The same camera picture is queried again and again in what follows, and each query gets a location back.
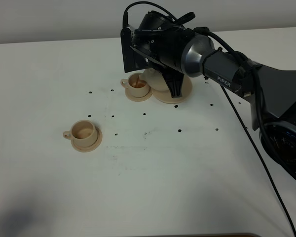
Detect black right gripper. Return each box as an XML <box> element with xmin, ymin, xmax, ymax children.
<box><xmin>134</xmin><ymin>12</ymin><xmax>195</xmax><ymax>98</ymax></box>

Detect brown ceramic teapot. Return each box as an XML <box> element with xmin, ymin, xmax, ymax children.
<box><xmin>139</xmin><ymin>68</ymin><xmax>169</xmax><ymax>91</ymax></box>

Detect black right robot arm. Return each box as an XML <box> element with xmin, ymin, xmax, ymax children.
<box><xmin>122</xmin><ymin>11</ymin><xmax>296</xmax><ymax>180</ymax></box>

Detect large brown teapot saucer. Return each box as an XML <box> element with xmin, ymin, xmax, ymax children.
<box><xmin>151</xmin><ymin>75</ymin><xmax>193</xmax><ymax>105</ymax></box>

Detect far brown teacup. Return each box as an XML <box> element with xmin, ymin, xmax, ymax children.
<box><xmin>120</xmin><ymin>73</ymin><xmax>148</xmax><ymax>89</ymax></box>

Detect brown teacup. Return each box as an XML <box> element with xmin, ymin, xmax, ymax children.
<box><xmin>120</xmin><ymin>73</ymin><xmax>148</xmax><ymax>89</ymax></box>
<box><xmin>63</xmin><ymin>120</ymin><xmax>99</xmax><ymax>148</ymax></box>

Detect far brown cup saucer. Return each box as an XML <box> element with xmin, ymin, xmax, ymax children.
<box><xmin>125</xmin><ymin>85</ymin><xmax>152</xmax><ymax>102</ymax></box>

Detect brown cup saucer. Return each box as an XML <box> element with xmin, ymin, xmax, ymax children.
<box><xmin>125</xmin><ymin>85</ymin><xmax>152</xmax><ymax>102</ymax></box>
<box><xmin>71</xmin><ymin>127</ymin><xmax>103</xmax><ymax>153</ymax></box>

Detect near brown cup saucer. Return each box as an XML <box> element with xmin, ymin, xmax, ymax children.
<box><xmin>71</xmin><ymin>127</ymin><xmax>103</xmax><ymax>153</ymax></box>

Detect near brown teacup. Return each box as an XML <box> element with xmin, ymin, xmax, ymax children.
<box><xmin>63</xmin><ymin>120</ymin><xmax>99</xmax><ymax>148</ymax></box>

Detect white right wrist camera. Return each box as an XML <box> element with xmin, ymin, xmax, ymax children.
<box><xmin>120</xmin><ymin>25</ymin><xmax>153</xmax><ymax>73</ymax></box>

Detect black right camera cable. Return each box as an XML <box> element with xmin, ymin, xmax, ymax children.
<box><xmin>122</xmin><ymin>1</ymin><xmax>196</xmax><ymax>28</ymax></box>

